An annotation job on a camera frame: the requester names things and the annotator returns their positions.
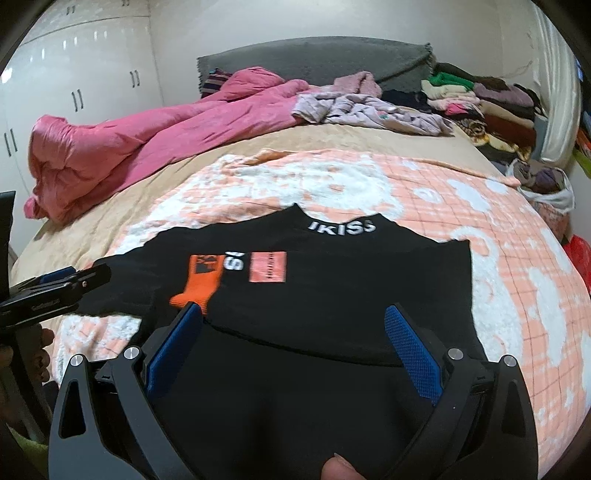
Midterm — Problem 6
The black printed t-shirt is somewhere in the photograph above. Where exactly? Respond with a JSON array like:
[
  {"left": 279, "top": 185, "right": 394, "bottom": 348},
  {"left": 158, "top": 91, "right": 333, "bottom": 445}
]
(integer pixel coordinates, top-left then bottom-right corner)
[{"left": 79, "top": 206, "right": 484, "bottom": 479}]

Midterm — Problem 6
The white bag of clothes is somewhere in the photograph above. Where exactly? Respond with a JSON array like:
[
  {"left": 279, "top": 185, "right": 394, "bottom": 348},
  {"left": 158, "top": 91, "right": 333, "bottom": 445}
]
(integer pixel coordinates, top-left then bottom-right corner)
[{"left": 506, "top": 159, "right": 575, "bottom": 214}]

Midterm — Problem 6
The stack of folded clothes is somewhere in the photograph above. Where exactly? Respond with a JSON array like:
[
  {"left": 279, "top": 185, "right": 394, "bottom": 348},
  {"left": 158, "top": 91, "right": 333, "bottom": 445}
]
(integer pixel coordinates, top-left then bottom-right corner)
[{"left": 378, "top": 63, "right": 546, "bottom": 168}]

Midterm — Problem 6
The left hand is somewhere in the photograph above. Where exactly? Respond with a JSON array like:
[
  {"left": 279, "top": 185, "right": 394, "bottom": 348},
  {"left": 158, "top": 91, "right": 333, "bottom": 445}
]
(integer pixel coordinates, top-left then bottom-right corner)
[{"left": 1, "top": 324, "right": 54, "bottom": 419}]

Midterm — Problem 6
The right hand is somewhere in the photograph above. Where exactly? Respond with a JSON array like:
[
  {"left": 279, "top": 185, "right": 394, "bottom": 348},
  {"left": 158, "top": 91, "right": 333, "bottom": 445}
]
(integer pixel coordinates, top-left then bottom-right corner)
[{"left": 321, "top": 454, "right": 365, "bottom": 480}]

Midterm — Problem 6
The beige bed sheet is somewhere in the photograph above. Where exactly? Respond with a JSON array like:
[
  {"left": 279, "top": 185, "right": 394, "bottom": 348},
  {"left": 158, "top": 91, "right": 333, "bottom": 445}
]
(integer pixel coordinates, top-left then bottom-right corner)
[{"left": 10, "top": 125, "right": 501, "bottom": 284}]

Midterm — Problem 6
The peach white plush blanket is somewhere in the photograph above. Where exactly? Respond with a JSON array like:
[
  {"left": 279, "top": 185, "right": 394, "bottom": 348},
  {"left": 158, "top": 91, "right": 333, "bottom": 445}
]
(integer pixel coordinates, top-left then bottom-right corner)
[{"left": 50, "top": 148, "right": 591, "bottom": 476}]

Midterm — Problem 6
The pink quilt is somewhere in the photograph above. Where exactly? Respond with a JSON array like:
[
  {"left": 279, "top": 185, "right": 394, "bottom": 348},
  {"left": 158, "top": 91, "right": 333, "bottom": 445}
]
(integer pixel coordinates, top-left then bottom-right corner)
[{"left": 23, "top": 67, "right": 310, "bottom": 225}]

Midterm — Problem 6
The red plastic bag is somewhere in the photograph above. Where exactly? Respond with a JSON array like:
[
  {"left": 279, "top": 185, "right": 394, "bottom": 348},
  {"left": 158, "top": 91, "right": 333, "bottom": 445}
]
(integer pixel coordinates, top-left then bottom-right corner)
[{"left": 563, "top": 235, "right": 591, "bottom": 292}]

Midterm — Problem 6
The white wardrobe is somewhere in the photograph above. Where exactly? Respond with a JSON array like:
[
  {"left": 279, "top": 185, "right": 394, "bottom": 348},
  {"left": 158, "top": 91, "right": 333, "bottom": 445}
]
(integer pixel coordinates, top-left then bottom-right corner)
[{"left": 1, "top": 0, "right": 162, "bottom": 254}]

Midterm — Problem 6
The striped dark garment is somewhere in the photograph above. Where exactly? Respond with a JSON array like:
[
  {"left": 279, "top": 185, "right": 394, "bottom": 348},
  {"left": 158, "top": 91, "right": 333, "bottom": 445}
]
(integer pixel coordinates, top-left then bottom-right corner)
[{"left": 200, "top": 68, "right": 232, "bottom": 98}]

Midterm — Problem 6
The white curtain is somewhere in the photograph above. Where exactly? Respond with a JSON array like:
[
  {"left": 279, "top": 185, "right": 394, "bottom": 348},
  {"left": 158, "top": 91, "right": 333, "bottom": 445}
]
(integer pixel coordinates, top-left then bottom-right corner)
[{"left": 533, "top": 5, "right": 582, "bottom": 168}]

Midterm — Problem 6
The lilac crumpled garment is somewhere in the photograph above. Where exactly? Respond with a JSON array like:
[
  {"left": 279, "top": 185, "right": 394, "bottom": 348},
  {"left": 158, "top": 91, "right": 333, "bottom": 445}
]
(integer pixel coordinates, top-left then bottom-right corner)
[{"left": 291, "top": 71, "right": 454, "bottom": 137}]

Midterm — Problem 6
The grey headboard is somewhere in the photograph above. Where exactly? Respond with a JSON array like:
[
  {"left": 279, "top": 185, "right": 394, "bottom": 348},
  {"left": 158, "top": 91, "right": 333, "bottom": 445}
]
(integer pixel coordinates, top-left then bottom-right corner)
[{"left": 197, "top": 36, "right": 436, "bottom": 92}]

